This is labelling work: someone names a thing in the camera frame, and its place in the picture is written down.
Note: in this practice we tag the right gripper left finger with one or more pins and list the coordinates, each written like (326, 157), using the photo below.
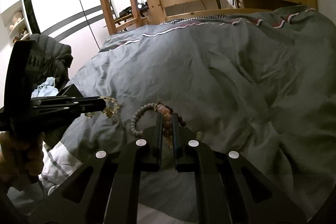
(105, 189)

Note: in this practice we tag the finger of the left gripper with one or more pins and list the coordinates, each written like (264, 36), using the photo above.
(40, 112)
(65, 100)

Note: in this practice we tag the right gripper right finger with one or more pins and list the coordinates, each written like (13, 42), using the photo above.
(229, 188)

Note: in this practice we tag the black jewelry box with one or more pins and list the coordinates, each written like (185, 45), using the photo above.
(70, 91)

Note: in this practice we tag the white bead bracelet orange bead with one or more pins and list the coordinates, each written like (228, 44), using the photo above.
(137, 116)

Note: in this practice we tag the left hand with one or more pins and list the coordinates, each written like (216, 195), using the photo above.
(21, 158)

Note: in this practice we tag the light blue shirt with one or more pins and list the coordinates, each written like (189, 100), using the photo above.
(46, 89)

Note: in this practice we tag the black jacket on chair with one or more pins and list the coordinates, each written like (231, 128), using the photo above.
(55, 61)

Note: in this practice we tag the white sliding wardrobe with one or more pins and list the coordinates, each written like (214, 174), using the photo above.
(77, 23)

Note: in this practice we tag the grey striped duvet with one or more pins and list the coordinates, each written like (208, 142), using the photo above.
(260, 84)

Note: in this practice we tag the wall shelf with toys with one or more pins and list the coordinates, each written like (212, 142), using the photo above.
(16, 22)

